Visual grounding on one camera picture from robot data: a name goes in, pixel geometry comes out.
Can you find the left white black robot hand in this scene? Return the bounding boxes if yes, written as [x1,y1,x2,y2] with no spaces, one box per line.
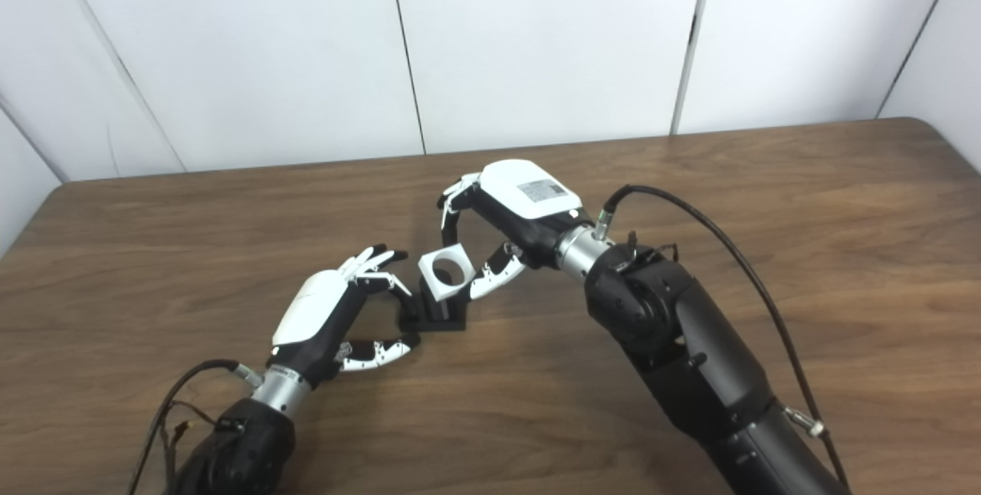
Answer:
[267,244,422,389]

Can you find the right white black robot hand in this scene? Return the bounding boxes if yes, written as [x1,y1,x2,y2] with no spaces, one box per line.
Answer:
[438,159,585,302]

